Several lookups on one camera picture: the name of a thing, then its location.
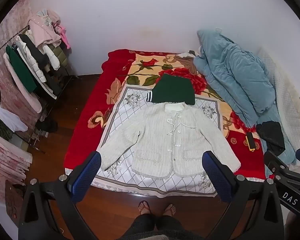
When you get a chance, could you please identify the white knit cardigan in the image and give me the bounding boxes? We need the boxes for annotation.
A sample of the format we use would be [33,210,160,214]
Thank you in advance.
[99,102,241,179]

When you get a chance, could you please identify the clothes rack with garments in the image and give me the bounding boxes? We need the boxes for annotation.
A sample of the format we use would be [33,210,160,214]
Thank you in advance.
[4,9,71,113]

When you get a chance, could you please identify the black cloth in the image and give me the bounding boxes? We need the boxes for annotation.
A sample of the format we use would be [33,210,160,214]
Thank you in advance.
[256,121,286,157]

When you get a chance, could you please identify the white patterned mat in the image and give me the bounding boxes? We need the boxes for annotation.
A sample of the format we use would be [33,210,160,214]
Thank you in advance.
[92,85,216,198]

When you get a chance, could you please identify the light blue quilt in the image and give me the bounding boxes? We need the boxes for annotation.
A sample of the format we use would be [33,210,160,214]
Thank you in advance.
[193,29,297,165]

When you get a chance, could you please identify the folded dark green sweater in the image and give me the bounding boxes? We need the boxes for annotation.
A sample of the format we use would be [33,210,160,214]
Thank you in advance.
[146,74,195,105]

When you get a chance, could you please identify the black yellow small device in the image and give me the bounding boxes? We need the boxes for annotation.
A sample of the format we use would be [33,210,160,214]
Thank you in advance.
[245,132,256,152]

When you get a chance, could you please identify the red floral blanket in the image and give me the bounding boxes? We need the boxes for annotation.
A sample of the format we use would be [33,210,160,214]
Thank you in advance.
[64,49,266,179]

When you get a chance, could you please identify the person's legs and feet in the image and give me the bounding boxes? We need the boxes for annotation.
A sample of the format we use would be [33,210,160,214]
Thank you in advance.
[120,200,202,240]

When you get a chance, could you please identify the brown cloth on bed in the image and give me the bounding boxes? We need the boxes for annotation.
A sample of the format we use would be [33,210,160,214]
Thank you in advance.
[174,52,198,75]

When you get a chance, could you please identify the white textured pillow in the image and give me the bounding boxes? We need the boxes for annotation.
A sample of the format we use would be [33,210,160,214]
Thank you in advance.
[257,48,300,150]

